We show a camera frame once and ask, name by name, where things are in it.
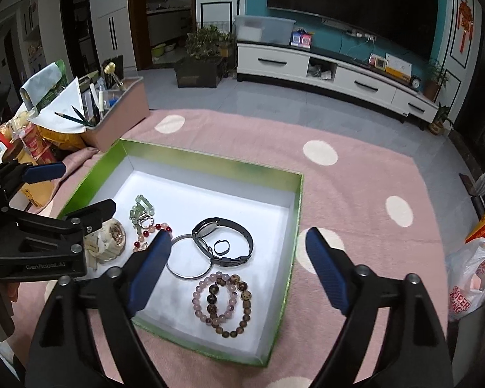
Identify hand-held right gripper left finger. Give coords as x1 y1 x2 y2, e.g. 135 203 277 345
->
24 230 172 388

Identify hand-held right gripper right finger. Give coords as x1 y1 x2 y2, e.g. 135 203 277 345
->
305 227 455 388

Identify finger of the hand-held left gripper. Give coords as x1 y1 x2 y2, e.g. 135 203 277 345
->
0 161 67 195
2 199 117 235

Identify jade green bead bracelet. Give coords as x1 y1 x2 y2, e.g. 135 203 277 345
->
129 195 157 231

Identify pink bead bracelet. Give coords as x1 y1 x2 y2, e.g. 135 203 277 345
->
192 273 239 324

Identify black wristwatch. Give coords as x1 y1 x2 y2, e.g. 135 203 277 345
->
191 217 254 268

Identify green cardboard box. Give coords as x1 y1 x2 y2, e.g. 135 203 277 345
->
57 138 305 368

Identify cream wristwatch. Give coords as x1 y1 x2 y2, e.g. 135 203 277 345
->
84 217 127 269

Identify orange snack bag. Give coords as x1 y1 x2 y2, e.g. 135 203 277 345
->
36 125 85 150

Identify silver bangle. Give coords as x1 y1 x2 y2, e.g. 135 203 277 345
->
165 233 213 280

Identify pink polka dot tablecloth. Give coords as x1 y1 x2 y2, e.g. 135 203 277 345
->
8 109 449 388

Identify white paper sheet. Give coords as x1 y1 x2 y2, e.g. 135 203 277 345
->
28 77 87 134

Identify rolled green white cloth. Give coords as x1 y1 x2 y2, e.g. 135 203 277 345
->
20 60 71 110

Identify pink desk organizer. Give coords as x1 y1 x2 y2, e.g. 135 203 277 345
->
79 70 150 152

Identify white plastic bag red print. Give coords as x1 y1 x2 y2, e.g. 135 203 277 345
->
445 238 485 322

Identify white television cabinet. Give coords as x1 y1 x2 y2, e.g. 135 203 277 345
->
236 40 439 124

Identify small potted plant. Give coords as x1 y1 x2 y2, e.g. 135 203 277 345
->
428 103 453 135

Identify large potted plant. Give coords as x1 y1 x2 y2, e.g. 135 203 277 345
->
174 25 235 89

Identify yellow white desk calendar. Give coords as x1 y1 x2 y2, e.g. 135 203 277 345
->
384 53 412 83

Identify tall potted plant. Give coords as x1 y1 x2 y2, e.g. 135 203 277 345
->
424 59 449 102

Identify small pink blue boxes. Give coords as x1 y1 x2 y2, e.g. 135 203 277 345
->
290 30 313 49

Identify white power strip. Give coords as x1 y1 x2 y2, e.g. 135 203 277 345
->
345 28 376 41

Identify clear plastic storage bin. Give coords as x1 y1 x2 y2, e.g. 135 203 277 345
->
234 15 297 46

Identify black television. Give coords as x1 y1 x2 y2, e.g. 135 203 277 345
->
266 0 440 62

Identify red hanging ornament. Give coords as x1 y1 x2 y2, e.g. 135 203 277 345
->
458 0 473 53

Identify red bead bracelet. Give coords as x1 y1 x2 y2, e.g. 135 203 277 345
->
131 221 174 253

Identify brown bead bracelet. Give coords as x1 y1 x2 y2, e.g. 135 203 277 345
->
206 274 253 339

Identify white cabinet black handles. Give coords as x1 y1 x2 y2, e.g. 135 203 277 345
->
89 0 138 73

